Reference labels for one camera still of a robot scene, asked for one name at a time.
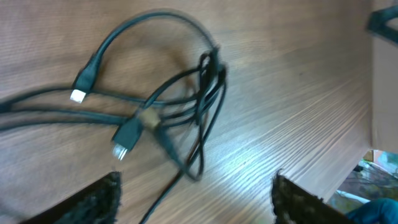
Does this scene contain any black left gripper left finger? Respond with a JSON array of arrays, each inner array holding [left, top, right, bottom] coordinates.
[[21, 171, 122, 224]]

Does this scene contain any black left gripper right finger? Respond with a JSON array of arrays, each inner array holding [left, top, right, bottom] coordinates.
[[271, 170, 354, 224]]

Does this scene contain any black USB cable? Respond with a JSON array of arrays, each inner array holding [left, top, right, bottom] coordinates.
[[0, 52, 228, 224]]

